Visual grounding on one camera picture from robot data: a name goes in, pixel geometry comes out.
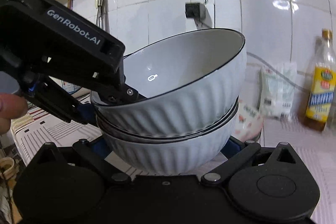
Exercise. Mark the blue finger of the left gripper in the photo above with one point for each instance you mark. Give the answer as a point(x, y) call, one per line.
point(130, 94)
point(84, 113)

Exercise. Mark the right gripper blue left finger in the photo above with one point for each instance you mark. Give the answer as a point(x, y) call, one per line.
point(99, 146)

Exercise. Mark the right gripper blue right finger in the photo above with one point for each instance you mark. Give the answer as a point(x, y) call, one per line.
point(235, 147)

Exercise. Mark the pink rabbit carrot plate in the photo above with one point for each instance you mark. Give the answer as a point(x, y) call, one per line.
point(249, 123)

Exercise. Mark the white ribbed bowl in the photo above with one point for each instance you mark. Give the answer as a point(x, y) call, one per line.
point(188, 82)
point(176, 157)

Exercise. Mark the person left hand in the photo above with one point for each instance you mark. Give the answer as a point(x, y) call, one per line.
point(11, 107)

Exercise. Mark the white salt bag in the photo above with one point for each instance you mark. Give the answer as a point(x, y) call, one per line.
point(277, 94)

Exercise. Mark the hanging metal utensils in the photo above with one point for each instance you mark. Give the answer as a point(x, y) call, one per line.
point(102, 19)

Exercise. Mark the striped white table mat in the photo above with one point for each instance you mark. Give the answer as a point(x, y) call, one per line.
point(75, 185)

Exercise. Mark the cooking wine bottle yellow label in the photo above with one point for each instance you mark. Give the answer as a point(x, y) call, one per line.
point(322, 67)

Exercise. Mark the black power adapter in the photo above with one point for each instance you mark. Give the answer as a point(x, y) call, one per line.
point(195, 10)

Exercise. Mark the white wall socket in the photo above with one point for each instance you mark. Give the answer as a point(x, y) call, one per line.
point(209, 20)

